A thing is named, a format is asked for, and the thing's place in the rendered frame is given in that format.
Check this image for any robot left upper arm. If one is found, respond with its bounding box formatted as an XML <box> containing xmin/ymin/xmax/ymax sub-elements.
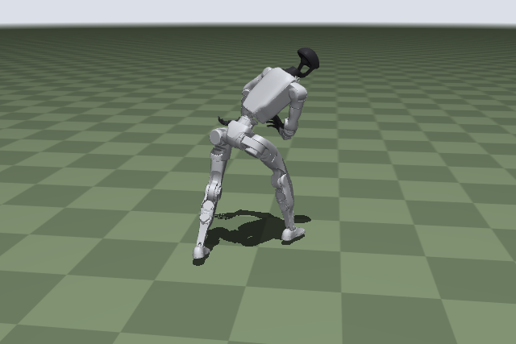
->
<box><xmin>242</xmin><ymin>67</ymin><xmax>272</xmax><ymax>98</ymax></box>

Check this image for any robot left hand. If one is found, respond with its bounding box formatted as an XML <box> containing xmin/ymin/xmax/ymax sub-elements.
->
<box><xmin>218</xmin><ymin>116</ymin><xmax>240</xmax><ymax>126</ymax></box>

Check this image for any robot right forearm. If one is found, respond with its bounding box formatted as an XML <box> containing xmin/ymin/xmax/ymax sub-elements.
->
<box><xmin>279</xmin><ymin>123</ymin><xmax>298</xmax><ymax>140</ymax></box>

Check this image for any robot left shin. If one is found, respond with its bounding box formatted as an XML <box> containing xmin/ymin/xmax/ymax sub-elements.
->
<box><xmin>196</xmin><ymin>184</ymin><xmax>218</xmax><ymax>247</ymax></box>

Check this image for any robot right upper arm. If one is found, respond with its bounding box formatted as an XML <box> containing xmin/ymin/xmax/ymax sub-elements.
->
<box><xmin>284</xmin><ymin>82</ymin><xmax>307</xmax><ymax>131</ymax></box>

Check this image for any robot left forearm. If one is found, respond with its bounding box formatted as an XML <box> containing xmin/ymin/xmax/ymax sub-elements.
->
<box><xmin>241</xmin><ymin>97</ymin><xmax>250</xmax><ymax>116</ymax></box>

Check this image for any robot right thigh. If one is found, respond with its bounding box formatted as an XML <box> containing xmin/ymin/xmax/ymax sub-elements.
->
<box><xmin>241</xmin><ymin>135</ymin><xmax>288</xmax><ymax>189</ymax></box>

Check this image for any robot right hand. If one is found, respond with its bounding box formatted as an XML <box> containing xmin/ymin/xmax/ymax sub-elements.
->
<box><xmin>266</xmin><ymin>115</ymin><xmax>284</xmax><ymax>132</ymax></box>

